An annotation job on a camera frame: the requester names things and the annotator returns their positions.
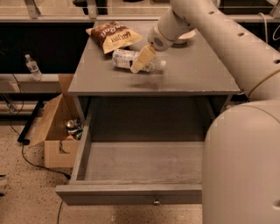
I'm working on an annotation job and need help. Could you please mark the brown yellow chip bag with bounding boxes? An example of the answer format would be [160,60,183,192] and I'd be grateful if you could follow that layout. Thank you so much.
[86,21,143,54]

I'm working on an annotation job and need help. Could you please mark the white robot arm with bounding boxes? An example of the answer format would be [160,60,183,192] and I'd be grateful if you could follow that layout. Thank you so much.
[148,0,280,224]

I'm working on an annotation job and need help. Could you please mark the metal railing shelf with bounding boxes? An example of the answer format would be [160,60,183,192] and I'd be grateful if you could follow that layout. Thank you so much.
[0,73,73,94]

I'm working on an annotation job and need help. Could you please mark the white paper bowl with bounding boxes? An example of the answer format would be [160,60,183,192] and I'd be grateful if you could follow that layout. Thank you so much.
[175,30,196,45]

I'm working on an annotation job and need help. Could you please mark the blue labelled plastic bottle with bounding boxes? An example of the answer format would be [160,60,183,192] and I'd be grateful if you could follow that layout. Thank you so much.
[112,49,166,72]

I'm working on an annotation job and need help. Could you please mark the white hanging cable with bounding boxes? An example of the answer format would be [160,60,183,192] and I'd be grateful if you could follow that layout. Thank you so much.
[257,11,280,45]

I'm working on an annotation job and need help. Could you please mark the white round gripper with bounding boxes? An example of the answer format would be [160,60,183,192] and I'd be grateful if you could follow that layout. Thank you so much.
[130,8,194,74]

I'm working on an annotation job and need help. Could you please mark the grey wooden cabinet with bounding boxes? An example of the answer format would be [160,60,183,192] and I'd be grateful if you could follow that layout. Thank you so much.
[69,34,239,130]

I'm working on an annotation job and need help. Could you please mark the grey open top drawer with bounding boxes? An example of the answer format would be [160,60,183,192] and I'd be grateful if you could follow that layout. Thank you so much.
[56,99,214,206]

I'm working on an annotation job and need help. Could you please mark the crushed metal cans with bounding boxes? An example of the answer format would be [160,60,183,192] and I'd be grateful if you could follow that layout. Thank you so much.
[65,118,83,140]

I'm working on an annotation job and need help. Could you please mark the black metal stand leg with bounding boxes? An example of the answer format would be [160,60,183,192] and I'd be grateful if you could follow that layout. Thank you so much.
[17,100,44,145]

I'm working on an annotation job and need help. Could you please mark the clear water bottle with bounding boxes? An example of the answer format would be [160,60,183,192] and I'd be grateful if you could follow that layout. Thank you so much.
[24,54,42,81]

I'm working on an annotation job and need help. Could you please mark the black floor cable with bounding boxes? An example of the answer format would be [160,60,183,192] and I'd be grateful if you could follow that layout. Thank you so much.
[0,49,72,224]

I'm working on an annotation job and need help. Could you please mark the small metal drawer knob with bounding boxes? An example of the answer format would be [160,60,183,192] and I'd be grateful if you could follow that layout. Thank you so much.
[153,197,161,206]

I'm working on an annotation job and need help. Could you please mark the open cardboard box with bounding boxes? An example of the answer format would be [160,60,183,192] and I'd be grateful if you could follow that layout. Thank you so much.
[30,73,80,168]

